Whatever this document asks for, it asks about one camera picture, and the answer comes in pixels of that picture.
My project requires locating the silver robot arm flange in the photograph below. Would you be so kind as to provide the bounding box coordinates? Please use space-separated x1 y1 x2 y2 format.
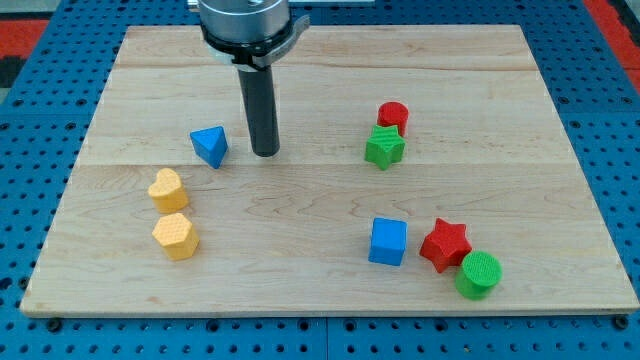
197 0 311 72

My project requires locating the blue cube block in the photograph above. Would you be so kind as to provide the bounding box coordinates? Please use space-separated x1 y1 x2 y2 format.
368 217 408 266

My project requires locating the green star block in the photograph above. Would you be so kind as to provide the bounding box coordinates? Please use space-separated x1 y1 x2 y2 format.
364 125 406 170

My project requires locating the red cylinder block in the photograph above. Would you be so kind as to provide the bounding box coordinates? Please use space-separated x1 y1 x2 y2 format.
377 101 410 137

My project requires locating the light wooden board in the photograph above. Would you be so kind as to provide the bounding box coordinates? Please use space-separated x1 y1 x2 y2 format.
21 25 639 318

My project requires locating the black cylindrical pointer rod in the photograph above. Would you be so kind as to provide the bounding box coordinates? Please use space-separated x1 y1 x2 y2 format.
238 66 280 157

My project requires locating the blue triangular prism block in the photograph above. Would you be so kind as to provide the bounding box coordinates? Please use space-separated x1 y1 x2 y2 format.
190 126 228 169

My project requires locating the red star block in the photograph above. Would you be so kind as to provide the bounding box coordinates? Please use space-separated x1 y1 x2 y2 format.
419 218 472 273

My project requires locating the yellow heart block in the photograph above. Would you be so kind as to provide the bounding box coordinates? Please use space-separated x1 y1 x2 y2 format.
147 168 189 214

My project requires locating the yellow hexagon block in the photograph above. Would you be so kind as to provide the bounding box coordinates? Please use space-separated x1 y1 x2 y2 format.
152 213 199 261

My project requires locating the green cylinder block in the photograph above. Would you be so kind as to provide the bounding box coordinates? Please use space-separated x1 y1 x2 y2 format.
455 251 502 300

